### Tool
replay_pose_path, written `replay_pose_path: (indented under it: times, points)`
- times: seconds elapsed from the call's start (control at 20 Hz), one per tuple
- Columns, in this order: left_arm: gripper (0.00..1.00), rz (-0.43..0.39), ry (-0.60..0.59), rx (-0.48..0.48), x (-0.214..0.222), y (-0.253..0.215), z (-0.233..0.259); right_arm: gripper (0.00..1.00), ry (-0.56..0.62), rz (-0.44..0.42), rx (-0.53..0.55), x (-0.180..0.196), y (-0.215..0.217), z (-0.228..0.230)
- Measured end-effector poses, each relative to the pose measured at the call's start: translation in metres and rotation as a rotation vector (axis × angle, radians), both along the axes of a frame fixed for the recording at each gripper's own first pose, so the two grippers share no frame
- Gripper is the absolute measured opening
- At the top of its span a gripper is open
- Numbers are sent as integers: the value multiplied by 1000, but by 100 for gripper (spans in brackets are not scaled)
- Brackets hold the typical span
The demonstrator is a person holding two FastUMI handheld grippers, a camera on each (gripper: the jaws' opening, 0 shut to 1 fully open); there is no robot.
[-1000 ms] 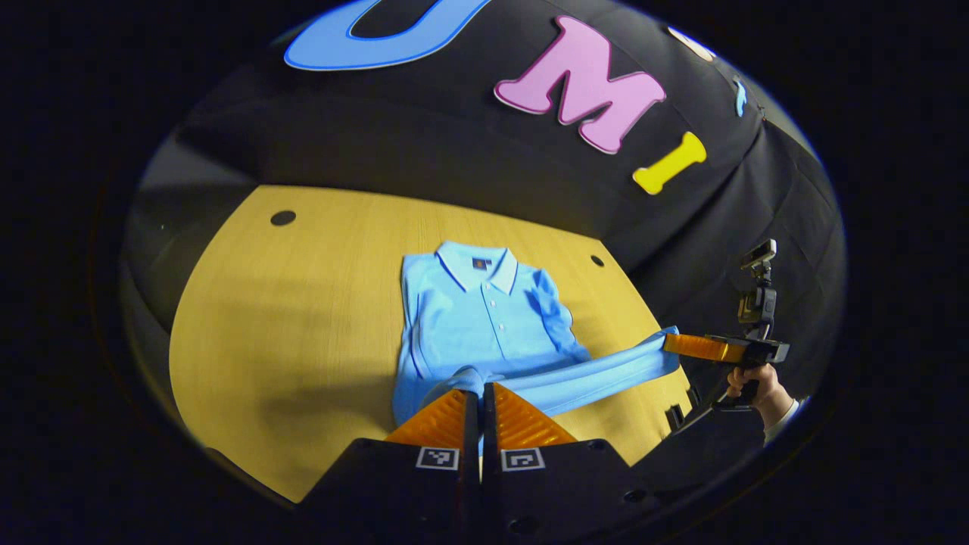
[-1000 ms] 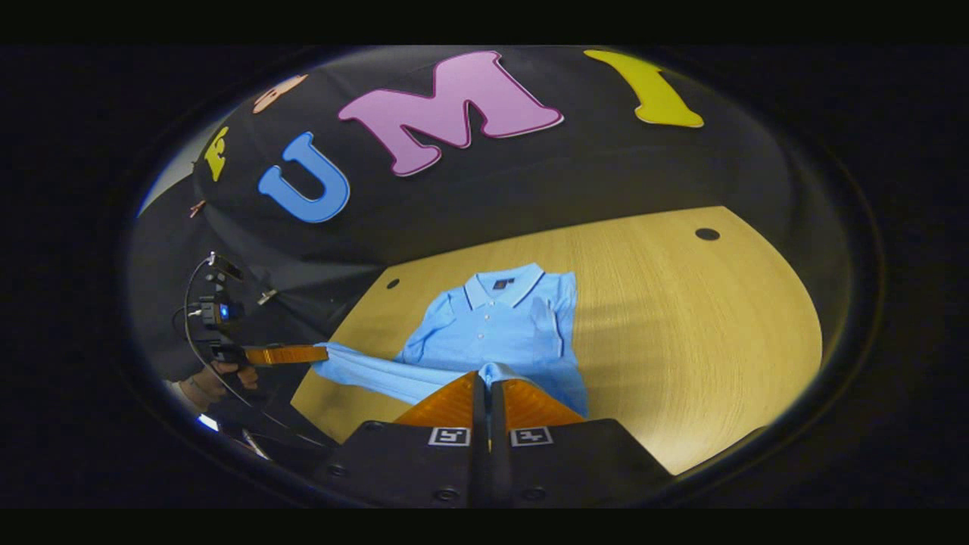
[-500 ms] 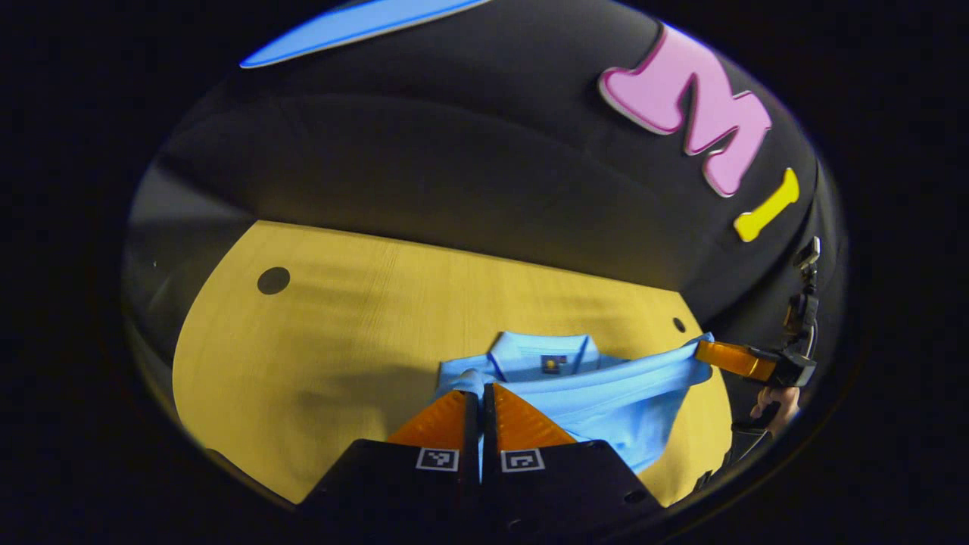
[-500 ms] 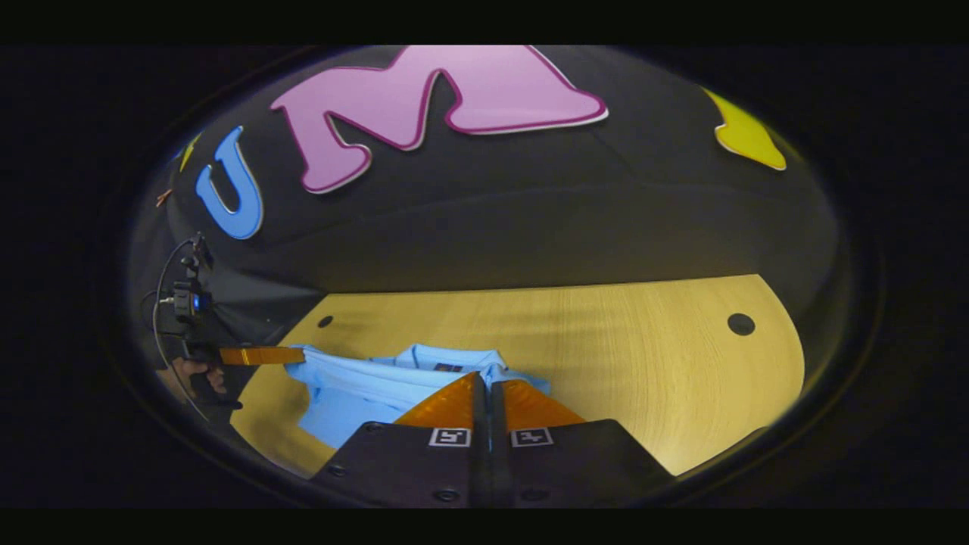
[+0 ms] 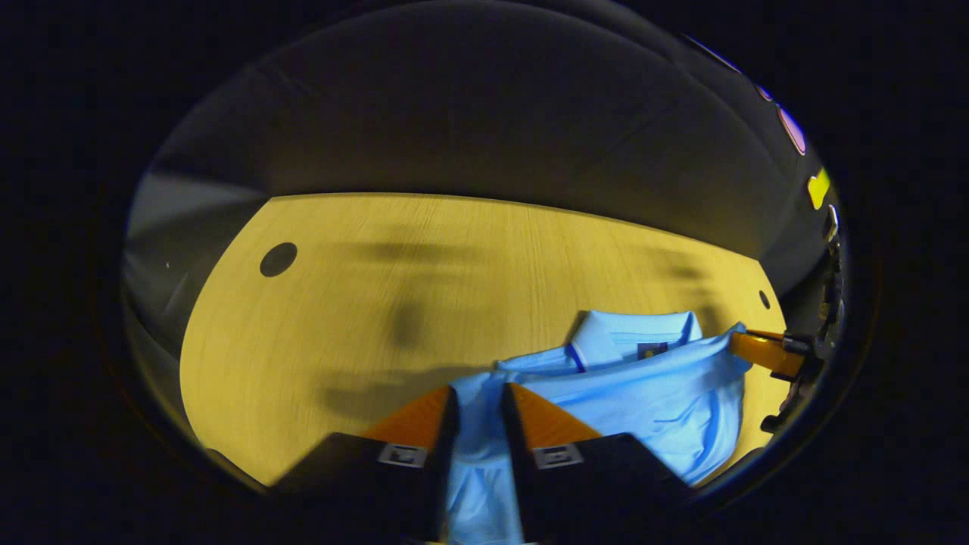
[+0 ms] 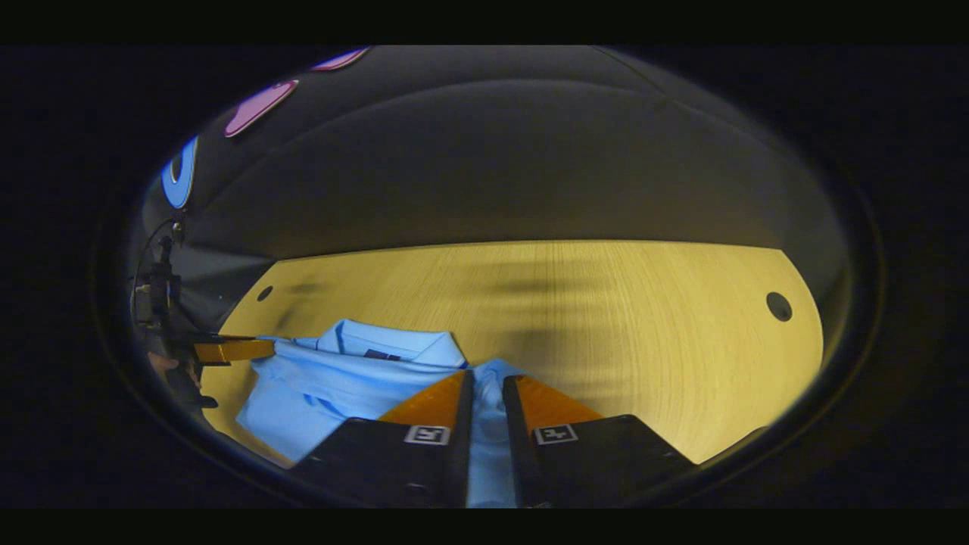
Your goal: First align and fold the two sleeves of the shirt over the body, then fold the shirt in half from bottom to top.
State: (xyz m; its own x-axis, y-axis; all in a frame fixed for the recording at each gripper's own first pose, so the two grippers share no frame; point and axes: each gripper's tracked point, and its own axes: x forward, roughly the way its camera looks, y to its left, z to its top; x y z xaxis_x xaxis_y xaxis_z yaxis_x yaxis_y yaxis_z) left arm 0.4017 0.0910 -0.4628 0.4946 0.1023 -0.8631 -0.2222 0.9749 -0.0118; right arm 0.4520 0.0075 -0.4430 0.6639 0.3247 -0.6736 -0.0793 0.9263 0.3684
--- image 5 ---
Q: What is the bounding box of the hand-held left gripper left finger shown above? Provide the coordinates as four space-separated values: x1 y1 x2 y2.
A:
269 385 461 544

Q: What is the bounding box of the black backdrop cloth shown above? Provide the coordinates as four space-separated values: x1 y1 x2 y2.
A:
121 0 841 357

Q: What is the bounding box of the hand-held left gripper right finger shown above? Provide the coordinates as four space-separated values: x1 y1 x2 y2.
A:
500 382 693 544

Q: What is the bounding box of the light blue T-shirt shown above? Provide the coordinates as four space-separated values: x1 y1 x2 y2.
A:
443 309 754 545

